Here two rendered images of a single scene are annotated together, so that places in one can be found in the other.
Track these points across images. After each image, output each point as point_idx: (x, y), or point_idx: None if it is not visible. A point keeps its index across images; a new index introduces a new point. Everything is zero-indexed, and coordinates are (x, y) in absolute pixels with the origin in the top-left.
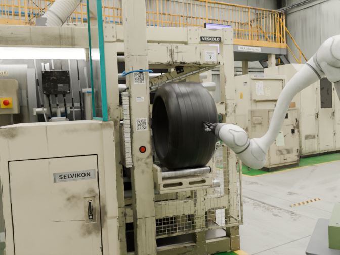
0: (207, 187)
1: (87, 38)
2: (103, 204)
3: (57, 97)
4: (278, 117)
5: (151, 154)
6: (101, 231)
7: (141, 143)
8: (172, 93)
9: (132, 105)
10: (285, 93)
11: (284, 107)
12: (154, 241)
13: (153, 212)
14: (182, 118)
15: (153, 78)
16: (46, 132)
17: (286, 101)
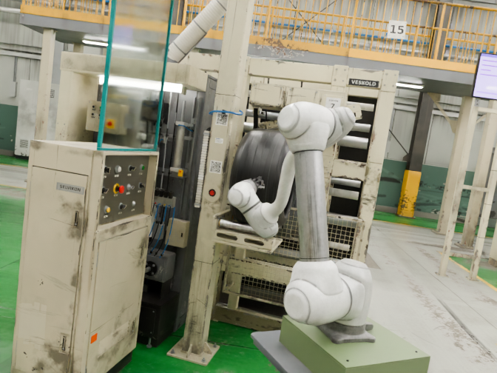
0: (263, 251)
1: (174, 74)
2: (86, 217)
3: (162, 126)
4: (279, 184)
5: (219, 199)
6: (82, 238)
7: (211, 186)
8: (243, 140)
9: (210, 146)
10: (285, 158)
11: (284, 174)
12: (206, 289)
13: (210, 260)
14: (239, 168)
15: (268, 121)
16: (58, 150)
17: (285, 169)
